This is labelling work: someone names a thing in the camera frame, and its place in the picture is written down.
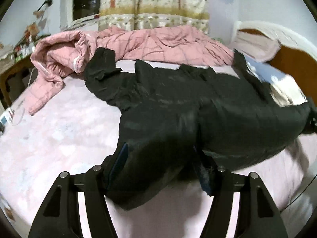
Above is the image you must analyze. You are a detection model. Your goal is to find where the large black jacket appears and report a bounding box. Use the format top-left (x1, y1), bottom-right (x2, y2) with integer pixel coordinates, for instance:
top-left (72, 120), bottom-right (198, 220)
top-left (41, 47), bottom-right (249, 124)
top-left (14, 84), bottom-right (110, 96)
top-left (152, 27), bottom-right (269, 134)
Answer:
top-left (84, 48), bottom-right (316, 210)

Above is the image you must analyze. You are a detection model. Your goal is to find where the pink bed sheet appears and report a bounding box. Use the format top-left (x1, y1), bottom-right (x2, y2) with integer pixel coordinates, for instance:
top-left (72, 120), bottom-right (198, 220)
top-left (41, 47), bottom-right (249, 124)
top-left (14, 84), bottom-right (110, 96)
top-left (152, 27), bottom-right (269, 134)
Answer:
top-left (1, 75), bottom-right (316, 237)

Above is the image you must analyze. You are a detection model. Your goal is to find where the blue floral pillow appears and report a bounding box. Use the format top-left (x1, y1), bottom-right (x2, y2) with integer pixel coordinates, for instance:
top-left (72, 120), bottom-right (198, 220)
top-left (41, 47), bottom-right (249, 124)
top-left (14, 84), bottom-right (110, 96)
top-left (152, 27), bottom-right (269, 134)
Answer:
top-left (245, 56), bottom-right (308, 107)

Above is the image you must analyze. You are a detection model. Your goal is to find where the pink quilted blanket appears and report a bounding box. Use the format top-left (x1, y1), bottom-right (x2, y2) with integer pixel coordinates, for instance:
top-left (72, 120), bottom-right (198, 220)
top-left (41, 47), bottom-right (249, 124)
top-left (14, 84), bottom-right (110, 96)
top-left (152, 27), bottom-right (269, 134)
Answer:
top-left (24, 25), bottom-right (234, 115)

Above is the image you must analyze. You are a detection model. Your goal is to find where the wooden headboard with white cover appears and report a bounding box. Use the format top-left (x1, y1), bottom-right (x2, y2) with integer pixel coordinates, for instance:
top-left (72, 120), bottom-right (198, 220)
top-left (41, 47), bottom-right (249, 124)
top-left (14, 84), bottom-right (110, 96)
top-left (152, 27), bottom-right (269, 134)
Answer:
top-left (233, 20), bottom-right (316, 101)

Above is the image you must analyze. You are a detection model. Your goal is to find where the beige pillow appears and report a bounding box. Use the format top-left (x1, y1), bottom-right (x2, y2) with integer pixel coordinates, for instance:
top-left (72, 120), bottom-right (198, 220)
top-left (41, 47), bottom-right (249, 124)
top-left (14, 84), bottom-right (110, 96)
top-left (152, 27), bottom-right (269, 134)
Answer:
top-left (229, 31), bottom-right (281, 62)

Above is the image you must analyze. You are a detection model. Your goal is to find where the cluttered wooden desk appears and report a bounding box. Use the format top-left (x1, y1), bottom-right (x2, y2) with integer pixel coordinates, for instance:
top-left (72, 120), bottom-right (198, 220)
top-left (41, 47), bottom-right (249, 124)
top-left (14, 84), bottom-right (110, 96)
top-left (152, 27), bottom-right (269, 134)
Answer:
top-left (1, 22), bottom-right (46, 108)

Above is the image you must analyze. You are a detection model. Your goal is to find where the patterned beige curtain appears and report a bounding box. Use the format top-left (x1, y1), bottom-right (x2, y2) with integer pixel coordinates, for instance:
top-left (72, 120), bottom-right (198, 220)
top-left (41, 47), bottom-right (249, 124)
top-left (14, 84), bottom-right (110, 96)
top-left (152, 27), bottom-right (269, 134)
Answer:
top-left (98, 0), bottom-right (210, 33)

